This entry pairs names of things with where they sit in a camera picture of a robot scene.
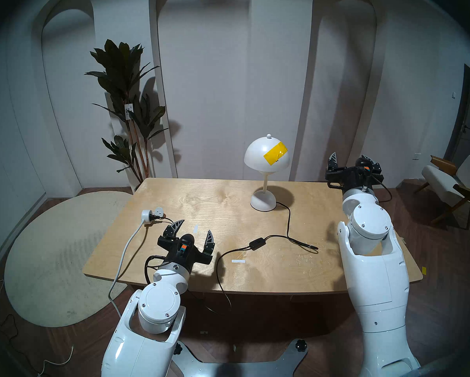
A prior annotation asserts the beige oval rug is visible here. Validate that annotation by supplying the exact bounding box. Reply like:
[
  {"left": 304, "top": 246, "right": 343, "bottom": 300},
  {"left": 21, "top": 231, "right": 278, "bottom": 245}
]
[{"left": 4, "top": 191, "right": 135, "bottom": 328}]

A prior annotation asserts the yellow tape patch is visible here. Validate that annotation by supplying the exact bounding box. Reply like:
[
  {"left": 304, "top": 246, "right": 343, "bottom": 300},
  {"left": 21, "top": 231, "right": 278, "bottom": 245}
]
[{"left": 263, "top": 141, "right": 289, "bottom": 166}]

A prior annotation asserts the white floor cable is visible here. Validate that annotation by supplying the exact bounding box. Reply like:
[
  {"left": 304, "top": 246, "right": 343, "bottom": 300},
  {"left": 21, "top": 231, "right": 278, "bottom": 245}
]
[{"left": 37, "top": 345, "right": 75, "bottom": 377}]

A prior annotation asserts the black floor cable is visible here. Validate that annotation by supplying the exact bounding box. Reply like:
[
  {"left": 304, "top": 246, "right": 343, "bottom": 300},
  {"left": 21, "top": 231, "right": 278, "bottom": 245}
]
[{"left": 0, "top": 278, "right": 21, "bottom": 347}]

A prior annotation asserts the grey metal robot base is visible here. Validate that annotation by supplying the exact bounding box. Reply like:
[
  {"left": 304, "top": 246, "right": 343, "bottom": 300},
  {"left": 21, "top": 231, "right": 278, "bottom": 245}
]
[{"left": 172, "top": 338, "right": 309, "bottom": 377}]

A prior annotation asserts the white mushroom table lamp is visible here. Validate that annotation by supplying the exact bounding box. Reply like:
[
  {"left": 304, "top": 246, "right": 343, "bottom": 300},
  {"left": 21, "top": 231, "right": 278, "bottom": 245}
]
[{"left": 244, "top": 134, "right": 291, "bottom": 212}]

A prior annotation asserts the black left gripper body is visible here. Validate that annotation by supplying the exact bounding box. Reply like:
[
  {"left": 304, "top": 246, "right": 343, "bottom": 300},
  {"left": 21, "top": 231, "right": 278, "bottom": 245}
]
[{"left": 158, "top": 234, "right": 214, "bottom": 273}]

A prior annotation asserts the black lamp power cord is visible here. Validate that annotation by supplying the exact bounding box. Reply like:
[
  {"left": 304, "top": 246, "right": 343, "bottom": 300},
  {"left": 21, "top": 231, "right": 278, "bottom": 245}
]
[{"left": 162, "top": 201, "right": 319, "bottom": 311}]

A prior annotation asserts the wooden armchair with white cushions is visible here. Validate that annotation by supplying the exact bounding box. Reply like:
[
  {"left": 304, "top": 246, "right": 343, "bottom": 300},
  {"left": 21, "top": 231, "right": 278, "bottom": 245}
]
[{"left": 414, "top": 154, "right": 470, "bottom": 230}]

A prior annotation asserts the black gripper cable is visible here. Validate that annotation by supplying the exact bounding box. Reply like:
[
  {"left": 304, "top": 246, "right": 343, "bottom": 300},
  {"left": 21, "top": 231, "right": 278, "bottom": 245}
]
[
  {"left": 372, "top": 177, "right": 393, "bottom": 203},
  {"left": 143, "top": 254, "right": 169, "bottom": 285}
]

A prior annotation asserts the white extension socket with cable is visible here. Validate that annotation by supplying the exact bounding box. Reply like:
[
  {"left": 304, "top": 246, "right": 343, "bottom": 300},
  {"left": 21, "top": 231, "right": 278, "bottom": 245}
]
[{"left": 108, "top": 207, "right": 165, "bottom": 318}]

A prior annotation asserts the tall green potted plant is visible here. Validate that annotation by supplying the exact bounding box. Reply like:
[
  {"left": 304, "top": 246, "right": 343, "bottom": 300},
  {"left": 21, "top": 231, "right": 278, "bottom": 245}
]
[{"left": 84, "top": 39, "right": 170, "bottom": 194}]

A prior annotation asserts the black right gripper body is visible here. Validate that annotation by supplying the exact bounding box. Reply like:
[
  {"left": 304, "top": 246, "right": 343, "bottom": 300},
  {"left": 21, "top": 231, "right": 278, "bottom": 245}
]
[{"left": 325, "top": 166, "right": 385, "bottom": 192}]

